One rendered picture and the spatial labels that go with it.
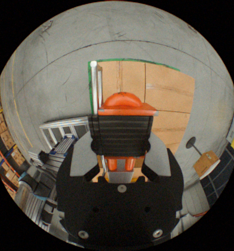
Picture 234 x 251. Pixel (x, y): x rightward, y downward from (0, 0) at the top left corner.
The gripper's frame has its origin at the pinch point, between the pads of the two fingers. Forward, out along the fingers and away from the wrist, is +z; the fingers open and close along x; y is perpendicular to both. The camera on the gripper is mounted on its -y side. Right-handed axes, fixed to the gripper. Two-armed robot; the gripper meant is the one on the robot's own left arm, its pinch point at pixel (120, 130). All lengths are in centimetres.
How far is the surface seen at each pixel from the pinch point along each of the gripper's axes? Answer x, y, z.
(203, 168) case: 170, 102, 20
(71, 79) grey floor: -73, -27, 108
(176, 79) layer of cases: 52, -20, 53
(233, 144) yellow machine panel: 729, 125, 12
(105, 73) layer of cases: -10, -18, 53
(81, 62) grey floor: -55, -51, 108
